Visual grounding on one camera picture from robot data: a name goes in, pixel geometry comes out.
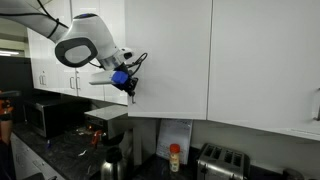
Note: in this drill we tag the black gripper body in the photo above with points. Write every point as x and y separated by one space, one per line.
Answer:
134 83

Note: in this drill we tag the white cabinet door with lock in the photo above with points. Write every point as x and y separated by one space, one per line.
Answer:
166 60

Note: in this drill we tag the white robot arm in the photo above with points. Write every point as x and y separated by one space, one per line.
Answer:
83 33

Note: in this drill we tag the person forearm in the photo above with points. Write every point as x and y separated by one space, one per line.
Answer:
6 130

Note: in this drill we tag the stainless steel coffee machine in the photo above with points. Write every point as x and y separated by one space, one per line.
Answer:
113 128

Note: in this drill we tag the white paper sign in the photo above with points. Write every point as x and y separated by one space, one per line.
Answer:
175 133

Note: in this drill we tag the white paper scrap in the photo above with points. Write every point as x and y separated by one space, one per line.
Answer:
82 153

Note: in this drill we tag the spice jar with red lid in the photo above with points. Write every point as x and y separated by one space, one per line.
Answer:
174 160

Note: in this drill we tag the steel thermos black top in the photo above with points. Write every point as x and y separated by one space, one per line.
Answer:
111 170

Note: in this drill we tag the black microwave oven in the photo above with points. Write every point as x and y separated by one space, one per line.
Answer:
50 116

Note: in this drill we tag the small blue object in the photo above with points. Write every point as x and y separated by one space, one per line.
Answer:
48 144

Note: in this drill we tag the silver four slot toaster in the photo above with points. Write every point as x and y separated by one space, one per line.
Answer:
220 166

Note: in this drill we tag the dark grey horizontal bar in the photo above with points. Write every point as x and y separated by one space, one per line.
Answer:
10 93

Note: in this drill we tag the white base cabinets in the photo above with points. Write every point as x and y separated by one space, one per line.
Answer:
26 160

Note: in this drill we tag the ceiling light strip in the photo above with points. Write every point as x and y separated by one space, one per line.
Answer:
8 52

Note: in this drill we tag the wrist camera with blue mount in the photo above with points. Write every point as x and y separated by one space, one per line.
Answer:
103 77

